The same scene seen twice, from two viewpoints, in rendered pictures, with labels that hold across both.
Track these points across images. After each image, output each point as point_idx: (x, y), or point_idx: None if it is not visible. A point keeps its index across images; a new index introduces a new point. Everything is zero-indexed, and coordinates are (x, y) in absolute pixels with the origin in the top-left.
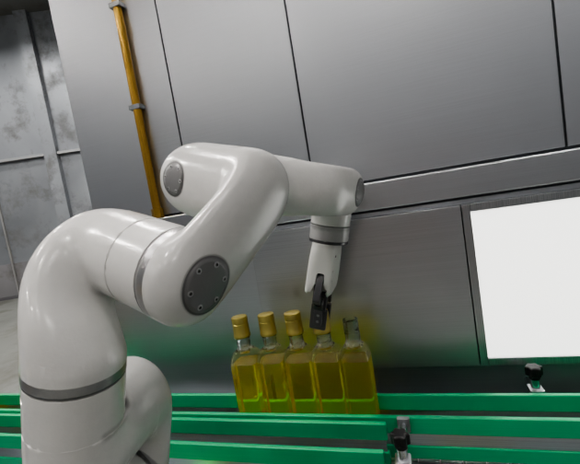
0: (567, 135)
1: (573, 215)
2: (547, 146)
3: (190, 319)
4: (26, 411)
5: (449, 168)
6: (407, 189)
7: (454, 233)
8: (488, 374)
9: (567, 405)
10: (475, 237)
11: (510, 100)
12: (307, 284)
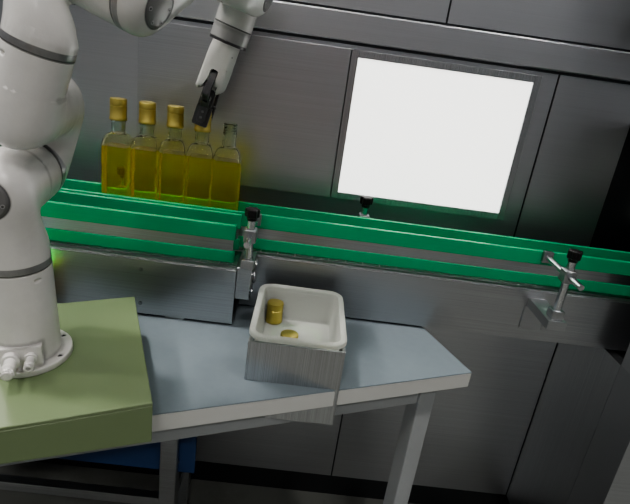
0: (449, 13)
1: (432, 84)
2: (432, 18)
3: (144, 28)
4: (8, 59)
5: (353, 11)
6: (311, 19)
7: (340, 74)
8: (334, 208)
9: (381, 228)
10: (355, 83)
11: None
12: (199, 77)
